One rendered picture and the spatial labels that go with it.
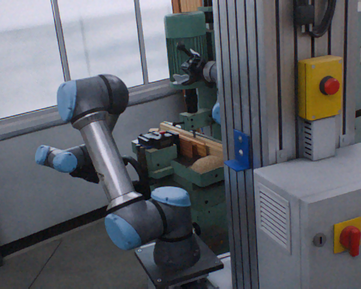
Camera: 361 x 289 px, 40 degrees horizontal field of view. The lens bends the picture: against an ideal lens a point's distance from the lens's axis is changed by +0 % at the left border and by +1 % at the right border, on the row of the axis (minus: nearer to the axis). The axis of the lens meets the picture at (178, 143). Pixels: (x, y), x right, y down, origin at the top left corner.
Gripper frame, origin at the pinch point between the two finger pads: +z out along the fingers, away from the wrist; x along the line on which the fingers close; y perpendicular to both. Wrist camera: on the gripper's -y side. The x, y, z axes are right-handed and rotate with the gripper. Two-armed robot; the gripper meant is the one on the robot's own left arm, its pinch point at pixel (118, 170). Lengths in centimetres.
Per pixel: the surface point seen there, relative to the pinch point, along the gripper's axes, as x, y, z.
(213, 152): 14.0, -20.6, 33.6
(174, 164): 6.3, -10.0, 21.9
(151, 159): 2.8, -8.5, 12.0
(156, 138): 1.8, -17.7, 11.3
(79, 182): -135, 33, 54
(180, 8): -127, -107, 78
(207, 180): 25.9, -8.9, 26.2
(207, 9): 3, -77, 13
